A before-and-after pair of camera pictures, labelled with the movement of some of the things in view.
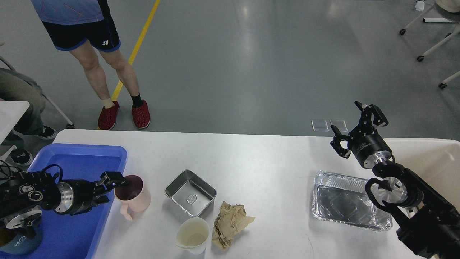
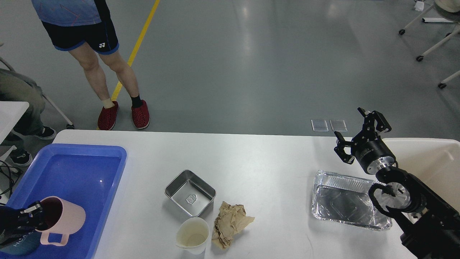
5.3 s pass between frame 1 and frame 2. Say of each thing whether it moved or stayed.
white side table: stayed
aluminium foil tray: stayed
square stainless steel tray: stayed
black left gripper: moved
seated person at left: stayed
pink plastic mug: moved
